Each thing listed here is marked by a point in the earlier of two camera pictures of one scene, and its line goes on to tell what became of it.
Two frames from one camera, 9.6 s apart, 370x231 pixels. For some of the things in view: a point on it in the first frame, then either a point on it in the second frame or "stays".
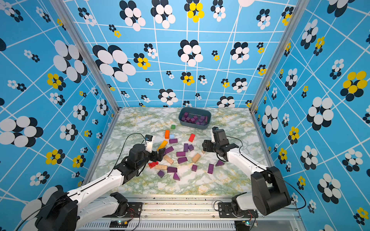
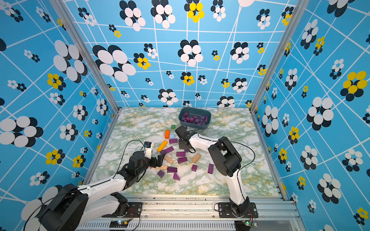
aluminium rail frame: (191, 213) stays
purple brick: (180, 154) stays
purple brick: (173, 140) stays
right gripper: (206, 146) -> (180, 146)
